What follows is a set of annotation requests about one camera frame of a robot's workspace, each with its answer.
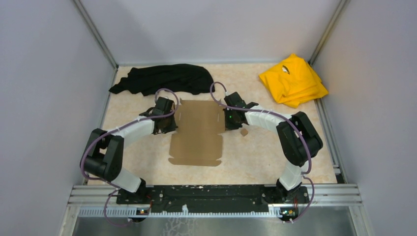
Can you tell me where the aluminium frame rail front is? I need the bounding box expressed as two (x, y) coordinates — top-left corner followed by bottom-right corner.
(68, 184), (362, 218)

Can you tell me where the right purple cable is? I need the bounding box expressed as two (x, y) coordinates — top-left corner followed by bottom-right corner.
(209, 81), (315, 224)

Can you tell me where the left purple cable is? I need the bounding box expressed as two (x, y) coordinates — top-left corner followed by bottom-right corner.
(80, 88), (180, 227)

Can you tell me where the right aluminium corner post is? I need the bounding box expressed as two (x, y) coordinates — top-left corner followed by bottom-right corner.
(308, 0), (351, 66)

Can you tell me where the left aluminium corner post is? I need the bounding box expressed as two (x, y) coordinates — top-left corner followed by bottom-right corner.
(72, 0), (119, 70)

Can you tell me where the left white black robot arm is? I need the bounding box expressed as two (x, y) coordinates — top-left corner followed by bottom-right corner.
(80, 97), (177, 204)

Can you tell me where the black cloth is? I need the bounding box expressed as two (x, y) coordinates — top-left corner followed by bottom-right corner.
(109, 63), (214, 96)

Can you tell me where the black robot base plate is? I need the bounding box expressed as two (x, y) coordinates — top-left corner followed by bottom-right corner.
(116, 184), (310, 213)

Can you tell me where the small brown cardboard cube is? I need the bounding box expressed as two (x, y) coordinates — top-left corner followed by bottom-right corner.
(240, 128), (249, 137)

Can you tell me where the purple cable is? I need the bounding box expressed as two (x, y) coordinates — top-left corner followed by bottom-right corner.
(209, 81), (315, 224)
(80, 88), (180, 227)

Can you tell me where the brown cardboard paper box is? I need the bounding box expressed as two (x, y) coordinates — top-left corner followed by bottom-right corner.
(168, 99), (226, 167)

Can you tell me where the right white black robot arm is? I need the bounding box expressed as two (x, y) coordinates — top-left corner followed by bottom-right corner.
(224, 92), (323, 203)

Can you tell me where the aluminium corner post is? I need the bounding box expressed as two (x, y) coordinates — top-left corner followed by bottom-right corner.
(308, 0), (351, 66)
(72, 0), (119, 70)

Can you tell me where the yellow folded cloth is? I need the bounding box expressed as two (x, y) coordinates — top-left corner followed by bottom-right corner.
(259, 54), (329, 108)

